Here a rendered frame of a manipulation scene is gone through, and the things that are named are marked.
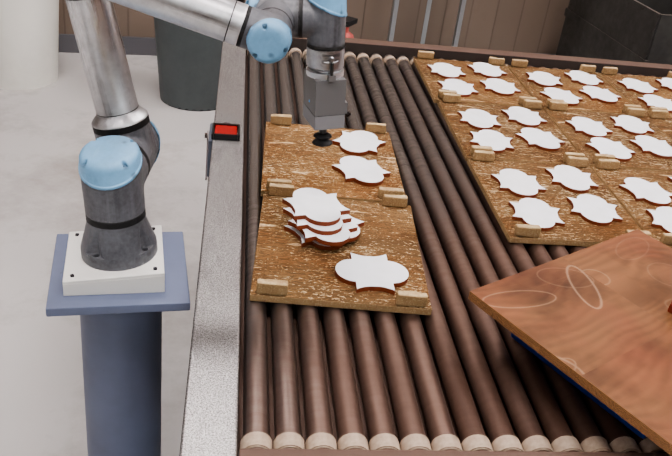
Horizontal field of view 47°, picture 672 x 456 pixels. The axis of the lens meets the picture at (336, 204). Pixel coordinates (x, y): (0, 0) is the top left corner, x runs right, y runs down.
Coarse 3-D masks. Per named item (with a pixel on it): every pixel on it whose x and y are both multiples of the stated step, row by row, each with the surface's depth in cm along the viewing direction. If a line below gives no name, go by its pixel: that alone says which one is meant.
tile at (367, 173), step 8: (344, 160) 200; (352, 160) 201; (360, 160) 201; (336, 168) 197; (344, 168) 196; (352, 168) 197; (360, 168) 197; (368, 168) 198; (376, 168) 198; (344, 176) 194; (352, 176) 193; (360, 176) 193; (368, 176) 194; (376, 176) 194; (384, 176) 197; (360, 184) 192; (368, 184) 191; (376, 184) 192
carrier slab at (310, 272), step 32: (384, 224) 176; (256, 256) 159; (288, 256) 160; (320, 256) 162; (416, 256) 166; (256, 288) 149; (288, 288) 150; (320, 288) 152; (352, 288) 153; (416, 288) 155
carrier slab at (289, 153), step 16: (272, 128) 215; (288, 128) 217; (304, 128) 218; (272, 144) 206; (288, 144) 207; (304, 144) 209; (272, 160) 198; (288, 160) 199; (304, 160) 200; (320, 160) 201; (336, 160) 202; (368, 160) 204; (384, 160) 206; (272, 176) 190; (288, 176) 191; (304, 176) 192; (320, 176) 193; (336, 176) 194; (336, 192) 187; (352, 192) 188; (368, 192) 189
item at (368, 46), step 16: (304, 48) 287; (352, 48) 288; (368, 48) 289; (384, 48) 289; (400, 48) 290; (416, 48) 291; (432, 48) 292; (448, 48) 295; (464, 48) 297; (528, 64) 298; (544, 64) 299; (560, 64) 299; (576, 64) 300; (592, 64) 300; (608, 64) 301; (624, 64) 303; (640, 64) 305; (656, 64) 308
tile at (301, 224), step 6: (288, 210) 167; (342, 216) 168; (348, 216) 168; (300, 222) 164; (306, 222) 164; (342, 222) 166; (300, 228) 163; (306, 228) 164; (312, 228) 162; (318, 228) 162; (324, 228) 162; (330, 228) 163; (336, 228) 163; (324, 234) 162; (330, 234) 163
